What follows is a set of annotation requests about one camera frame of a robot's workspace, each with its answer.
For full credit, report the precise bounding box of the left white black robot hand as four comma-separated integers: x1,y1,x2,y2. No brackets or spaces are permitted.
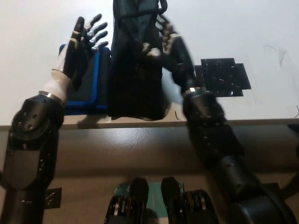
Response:
38,14,109,104

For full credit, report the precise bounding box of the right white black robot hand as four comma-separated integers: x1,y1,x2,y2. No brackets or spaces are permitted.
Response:
142,14,202,94

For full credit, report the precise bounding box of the black fabric lunch bag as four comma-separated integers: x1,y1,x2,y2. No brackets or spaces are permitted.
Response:
107,0,169,122

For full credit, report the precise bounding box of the black blue Strebito notebook pouch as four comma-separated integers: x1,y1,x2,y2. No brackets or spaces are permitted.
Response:
58,43,111,116

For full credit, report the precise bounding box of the black tape patch on table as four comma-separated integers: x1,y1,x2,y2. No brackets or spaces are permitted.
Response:
193,57,252,97

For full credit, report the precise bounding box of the black tape floor marker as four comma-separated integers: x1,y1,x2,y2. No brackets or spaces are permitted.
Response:
45,187,63,209

